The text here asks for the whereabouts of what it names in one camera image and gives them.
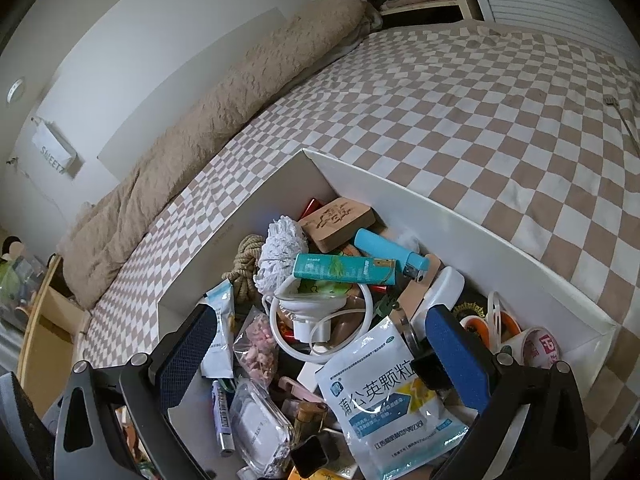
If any white charger with cable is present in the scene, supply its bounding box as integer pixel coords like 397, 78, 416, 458
262, 275, 374, 365

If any white shoe box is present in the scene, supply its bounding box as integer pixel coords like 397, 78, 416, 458
156, 147, 622, 480

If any white yarn mop head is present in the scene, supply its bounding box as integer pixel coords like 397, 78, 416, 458
254, 216, 308, 295

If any small carved wooden block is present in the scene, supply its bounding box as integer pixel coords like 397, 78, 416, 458
298, 197, 375, 254

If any wooden bedside shelf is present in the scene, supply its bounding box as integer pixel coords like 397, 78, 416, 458
16, 255, 88, 418

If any checkered bed sheet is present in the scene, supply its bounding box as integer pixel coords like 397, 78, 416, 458
80, 21, 639, 458

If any beige fluffy blanket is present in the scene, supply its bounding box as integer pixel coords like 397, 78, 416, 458
58, 0, 380, 310

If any white medicine sachet blue text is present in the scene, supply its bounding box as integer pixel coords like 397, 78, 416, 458
316, 318, 469, 479

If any white rounded case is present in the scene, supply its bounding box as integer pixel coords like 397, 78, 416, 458
411, 266, 465, 338

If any white wall pouch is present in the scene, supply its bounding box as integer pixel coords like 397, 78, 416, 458
32, 118, 77, 174

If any cyan lighter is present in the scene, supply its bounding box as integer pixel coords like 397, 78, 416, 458
354, 229, 432, 282

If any coiled hemp rope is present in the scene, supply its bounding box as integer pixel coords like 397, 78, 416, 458
221, 233, 266, 306

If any teal box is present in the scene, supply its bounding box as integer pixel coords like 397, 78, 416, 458
293, 254, 399, 285

